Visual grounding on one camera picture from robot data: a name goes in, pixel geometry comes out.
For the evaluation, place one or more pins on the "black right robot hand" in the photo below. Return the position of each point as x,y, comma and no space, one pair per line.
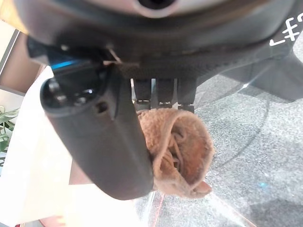
99,146

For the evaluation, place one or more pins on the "brown terry cloth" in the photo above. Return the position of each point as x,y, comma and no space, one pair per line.
180,146

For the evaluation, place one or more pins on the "green leafy plant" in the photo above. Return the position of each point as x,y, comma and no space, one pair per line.
6,125

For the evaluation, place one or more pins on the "brown wooden cabinet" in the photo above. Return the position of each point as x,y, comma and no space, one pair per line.
19,73

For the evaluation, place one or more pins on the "dark stand with white lettering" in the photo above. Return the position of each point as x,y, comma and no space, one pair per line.
279,71

